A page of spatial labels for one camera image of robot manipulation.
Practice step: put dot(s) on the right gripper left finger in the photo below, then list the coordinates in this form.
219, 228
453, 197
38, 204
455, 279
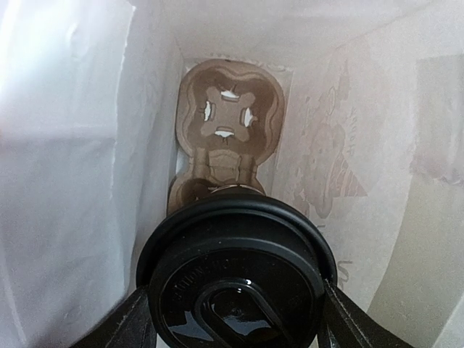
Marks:
128, 326

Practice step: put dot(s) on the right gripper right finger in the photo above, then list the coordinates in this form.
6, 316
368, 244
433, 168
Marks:
344, 324

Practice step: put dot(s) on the black plastic cup lid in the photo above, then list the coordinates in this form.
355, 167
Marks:
236, 271

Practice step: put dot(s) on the paper takeout bag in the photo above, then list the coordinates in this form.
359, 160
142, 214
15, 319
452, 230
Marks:
371, 148

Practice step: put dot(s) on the brown cardboard cup carrier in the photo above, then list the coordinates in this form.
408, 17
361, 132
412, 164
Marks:
228, 122

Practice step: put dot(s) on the black white paper cup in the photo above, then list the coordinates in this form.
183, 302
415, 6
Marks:
236, 190

